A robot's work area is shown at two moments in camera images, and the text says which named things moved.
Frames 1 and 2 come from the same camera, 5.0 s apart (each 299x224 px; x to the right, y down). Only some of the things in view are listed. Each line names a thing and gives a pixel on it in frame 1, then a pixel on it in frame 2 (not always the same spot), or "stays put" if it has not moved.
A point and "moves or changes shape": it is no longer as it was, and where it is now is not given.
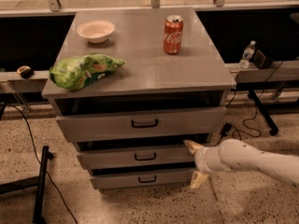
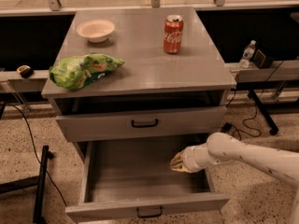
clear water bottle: x=247 y=55 stays put
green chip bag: x=78 y=72 stays put
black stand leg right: x=274 y=129 stays put
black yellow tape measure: x=25 y=72 stays put
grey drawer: x=135 y=155 moves or changes shape
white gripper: x=202 y=161 to x=189 y=160
